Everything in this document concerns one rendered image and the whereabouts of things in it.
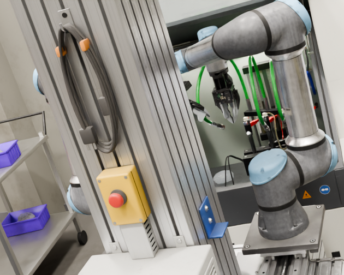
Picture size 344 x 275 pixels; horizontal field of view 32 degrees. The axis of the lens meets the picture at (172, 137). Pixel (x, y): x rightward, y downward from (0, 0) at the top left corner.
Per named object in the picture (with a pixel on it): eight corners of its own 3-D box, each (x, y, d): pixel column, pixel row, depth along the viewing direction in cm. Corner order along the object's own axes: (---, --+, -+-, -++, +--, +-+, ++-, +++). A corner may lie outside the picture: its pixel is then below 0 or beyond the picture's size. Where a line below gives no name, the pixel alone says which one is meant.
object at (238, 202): (188, 233, 246) (177, 199, 241) (190, 227, 250) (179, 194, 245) (342, 207, 230) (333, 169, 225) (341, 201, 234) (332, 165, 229)
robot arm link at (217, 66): (206, 58, 216) (227, 53, 214) (209, 70, 218) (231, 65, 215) (203, 64, 209) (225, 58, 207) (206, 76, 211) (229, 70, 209)
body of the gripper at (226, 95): (215, 108, 213) (206, 76, 209) (218, 100, 221) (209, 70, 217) (236, 103, 211) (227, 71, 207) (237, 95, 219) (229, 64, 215)
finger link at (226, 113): (224, 129, 217) (217, 106, 215) (225, 123, 223) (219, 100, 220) (232, 127, 217) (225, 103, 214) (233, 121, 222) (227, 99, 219)
